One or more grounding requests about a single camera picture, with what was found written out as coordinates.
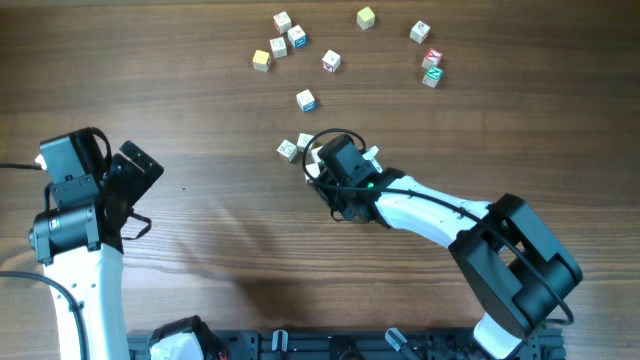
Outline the ball picture blue block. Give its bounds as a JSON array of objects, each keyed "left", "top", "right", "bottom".
[{"left": 296, "top": 89, "right": 316, "bottom": 112}]

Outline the yellow top letter block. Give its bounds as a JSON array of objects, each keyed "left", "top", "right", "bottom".
[{"left": 252, "top": 50, "right": 271, "bottom": 72}]

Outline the number four wooden block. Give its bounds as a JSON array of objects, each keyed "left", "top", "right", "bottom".
[{"left": 297, "top": 133, "right": 315, "bottom": 152}]

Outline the green N letter block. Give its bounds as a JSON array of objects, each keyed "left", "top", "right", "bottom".
[{"left": 422, "top": 66, "right": 444, "bottom": 88}]

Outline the snail picture wooden block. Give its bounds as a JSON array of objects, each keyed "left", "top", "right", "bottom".
[{"left": 270, "top": 37, "right": 288, "bottom": 59}]

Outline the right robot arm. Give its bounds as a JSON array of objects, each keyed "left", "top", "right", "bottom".
[{"left": 308, "top": 130, "right": 583, "bottom": 359}]

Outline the white block far right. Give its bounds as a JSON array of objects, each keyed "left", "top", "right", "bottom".
[{"left": 409, "top": 20, "right": 431, "bottom": 44}]

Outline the black right camera cable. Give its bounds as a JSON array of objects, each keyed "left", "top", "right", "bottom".
[{"left": 301, "top": 127, "right": 575, "bottom": 326}]

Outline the red top letter block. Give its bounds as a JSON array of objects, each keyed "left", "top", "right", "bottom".
[{"left": 422, "top": 48, "right": 443, "bottom": 69}]

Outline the cat picture red block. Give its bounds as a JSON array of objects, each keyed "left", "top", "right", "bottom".
[{"left": 276, "top": 140, "right": 298, "bottom": 163}]

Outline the yellow green top block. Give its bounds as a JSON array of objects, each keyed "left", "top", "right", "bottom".
[{"left": 356, "top": 7, "right": 376, "bottom": 30}]

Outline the black camera cable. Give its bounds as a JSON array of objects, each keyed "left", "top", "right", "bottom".
[
  {"left": 301, "top": 127, "right": 575, "bottom": 326},
  {"left": 0, "top": 162, "right": 91, "bottom": 360}
]

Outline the bird picture red block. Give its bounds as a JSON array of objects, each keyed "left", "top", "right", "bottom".
[{"left": 311, "top": 146, "right": 323, "bottom": 163}]

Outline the white block red side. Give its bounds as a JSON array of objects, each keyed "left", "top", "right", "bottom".
[{"left": 305, "top": 163, "right": 321, "bottom": 184}]

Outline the blue sided sailboat block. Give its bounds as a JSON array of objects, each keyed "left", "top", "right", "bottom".
[{"left": 287, "top": 25, "right": 308, "bottom": 48}]

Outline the red sided block top left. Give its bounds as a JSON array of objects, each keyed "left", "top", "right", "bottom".
[{"left": 273, "top": 11, "right": 292, "bottom": 34}]

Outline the black left camera cable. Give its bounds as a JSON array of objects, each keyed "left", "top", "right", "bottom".
[{"left": 0, "top": 162, "right": 91, "bottom": 360}]

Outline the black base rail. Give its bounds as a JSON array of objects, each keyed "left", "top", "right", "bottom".
[{"left": 127, "top": 316, "right": 567, "bottom": 360}]

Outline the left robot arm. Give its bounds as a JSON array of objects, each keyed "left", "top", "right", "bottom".
[{"left": 29, "top": 127, "right": 164, "bottom": 359}]

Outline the key picture red A block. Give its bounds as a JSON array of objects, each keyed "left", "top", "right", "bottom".
[{"left": 322, "top": 50, "right": 341, "bottom": 73}]

